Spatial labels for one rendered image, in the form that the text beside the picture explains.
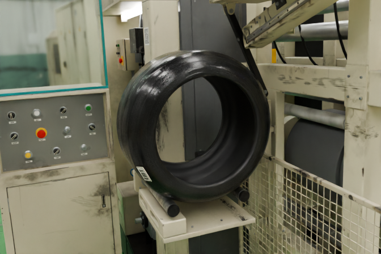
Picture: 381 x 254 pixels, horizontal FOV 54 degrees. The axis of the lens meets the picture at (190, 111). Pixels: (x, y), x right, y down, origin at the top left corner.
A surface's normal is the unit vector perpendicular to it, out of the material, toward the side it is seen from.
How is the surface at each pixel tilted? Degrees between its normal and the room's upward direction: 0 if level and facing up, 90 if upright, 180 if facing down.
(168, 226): 90
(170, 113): 90
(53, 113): 90
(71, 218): 90
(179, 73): 80
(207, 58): 42
